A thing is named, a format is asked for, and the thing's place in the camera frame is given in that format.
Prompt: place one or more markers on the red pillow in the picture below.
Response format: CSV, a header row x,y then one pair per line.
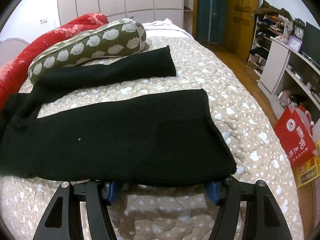
x,y
37,40

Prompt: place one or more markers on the white bed sheet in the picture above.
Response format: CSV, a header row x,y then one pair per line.
x,y
162,27

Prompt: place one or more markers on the black television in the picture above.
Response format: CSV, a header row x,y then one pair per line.
x,y
312,40

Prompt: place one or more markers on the olive patterned pillow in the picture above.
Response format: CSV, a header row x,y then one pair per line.
x,y
100,42

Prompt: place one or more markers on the yellow cardboard box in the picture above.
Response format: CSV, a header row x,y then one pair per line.
x,y
308,172

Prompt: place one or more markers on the teal curtain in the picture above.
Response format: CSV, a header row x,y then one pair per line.
x,y
212,10

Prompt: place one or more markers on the pale pink headboard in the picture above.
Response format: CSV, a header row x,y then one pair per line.
x,y
11,50

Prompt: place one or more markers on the red paper bag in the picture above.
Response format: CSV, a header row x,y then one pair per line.
x,y
295,135

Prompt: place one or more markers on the white shelf unit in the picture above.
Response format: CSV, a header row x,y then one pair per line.
x,y
272,67

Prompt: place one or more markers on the black pants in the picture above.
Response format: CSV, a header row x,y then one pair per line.
x,y
125,135

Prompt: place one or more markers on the purple square clock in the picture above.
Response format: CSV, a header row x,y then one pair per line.
x,y
295,43

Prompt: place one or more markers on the pile of clothes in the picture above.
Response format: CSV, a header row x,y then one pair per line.
x,y
272,11

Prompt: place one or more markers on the white shoe rack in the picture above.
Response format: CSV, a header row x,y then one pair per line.
x,y
262,47

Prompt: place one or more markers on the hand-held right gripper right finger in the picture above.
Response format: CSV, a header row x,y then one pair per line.
x,y
212,192

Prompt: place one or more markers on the wooden door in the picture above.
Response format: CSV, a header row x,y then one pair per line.
x,y
242,17

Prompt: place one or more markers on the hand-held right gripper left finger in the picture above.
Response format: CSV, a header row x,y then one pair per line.
x,y
113,192

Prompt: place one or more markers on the beige dotted quilt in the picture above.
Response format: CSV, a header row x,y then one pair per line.
x,y
237,105

